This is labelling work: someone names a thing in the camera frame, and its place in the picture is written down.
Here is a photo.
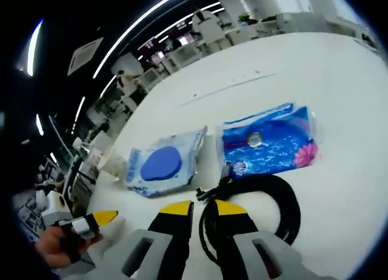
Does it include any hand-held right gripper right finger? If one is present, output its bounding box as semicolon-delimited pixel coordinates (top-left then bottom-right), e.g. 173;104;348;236
213;199;304;280

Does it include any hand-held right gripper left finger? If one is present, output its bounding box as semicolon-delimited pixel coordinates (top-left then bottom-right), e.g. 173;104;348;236
104;201;195;280

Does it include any white paper cup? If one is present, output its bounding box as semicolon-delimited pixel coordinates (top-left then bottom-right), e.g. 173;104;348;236
96;152;128;184

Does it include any clear plastic water bottle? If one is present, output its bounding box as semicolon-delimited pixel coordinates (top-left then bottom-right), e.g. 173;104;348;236
72;139;105;179

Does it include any black cable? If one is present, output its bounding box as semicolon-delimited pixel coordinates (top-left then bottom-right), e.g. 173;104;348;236
195;161;303;262

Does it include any pale blue wet wipes packet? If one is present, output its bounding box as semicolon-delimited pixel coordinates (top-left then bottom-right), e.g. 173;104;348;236
125;125;209;199

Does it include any blue tissue packet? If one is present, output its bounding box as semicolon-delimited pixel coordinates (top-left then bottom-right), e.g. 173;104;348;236
215;102;321;182

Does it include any person's left hand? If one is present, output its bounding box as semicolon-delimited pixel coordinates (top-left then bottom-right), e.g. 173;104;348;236
35;227;103;268

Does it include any ceiling air conditioner unit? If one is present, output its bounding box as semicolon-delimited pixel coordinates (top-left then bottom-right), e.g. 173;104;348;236
68;37;104;76

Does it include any short ceiling strip light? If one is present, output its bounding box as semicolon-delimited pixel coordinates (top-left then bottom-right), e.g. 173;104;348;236
25;19;43;78

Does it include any white office chair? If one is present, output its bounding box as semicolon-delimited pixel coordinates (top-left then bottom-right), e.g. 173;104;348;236
172;45;201;68

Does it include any long ceiling strip light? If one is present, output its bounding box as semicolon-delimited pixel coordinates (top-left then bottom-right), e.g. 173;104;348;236
92;0;189;79

